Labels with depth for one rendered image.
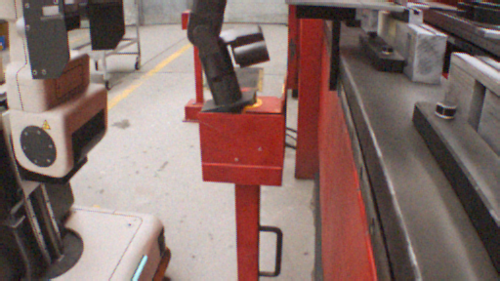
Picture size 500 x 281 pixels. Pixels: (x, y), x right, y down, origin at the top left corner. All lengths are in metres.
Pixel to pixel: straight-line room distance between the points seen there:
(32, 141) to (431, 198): 0.78
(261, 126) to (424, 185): 0.39
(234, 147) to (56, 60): 0.38
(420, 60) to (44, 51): 0.70
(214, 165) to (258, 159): 0.09
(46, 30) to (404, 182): 0.65
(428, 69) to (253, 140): 0.36
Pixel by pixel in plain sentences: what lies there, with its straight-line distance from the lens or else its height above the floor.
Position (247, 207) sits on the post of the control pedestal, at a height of 0.56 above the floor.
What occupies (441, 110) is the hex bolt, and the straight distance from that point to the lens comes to 0.48.
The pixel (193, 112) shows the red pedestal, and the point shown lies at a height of 0.07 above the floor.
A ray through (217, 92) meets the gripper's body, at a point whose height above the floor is 0.84.
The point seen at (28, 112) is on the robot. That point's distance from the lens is 0.87.
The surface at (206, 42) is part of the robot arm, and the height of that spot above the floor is 0.94.
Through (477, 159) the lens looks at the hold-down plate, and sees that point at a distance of 0.39.
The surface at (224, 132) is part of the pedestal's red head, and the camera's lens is 0.71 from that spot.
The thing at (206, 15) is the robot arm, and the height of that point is 0.99.
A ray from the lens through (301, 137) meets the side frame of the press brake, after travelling 1.96.
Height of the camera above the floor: 1.06
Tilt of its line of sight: 25 degrees down
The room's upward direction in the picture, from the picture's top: straight up
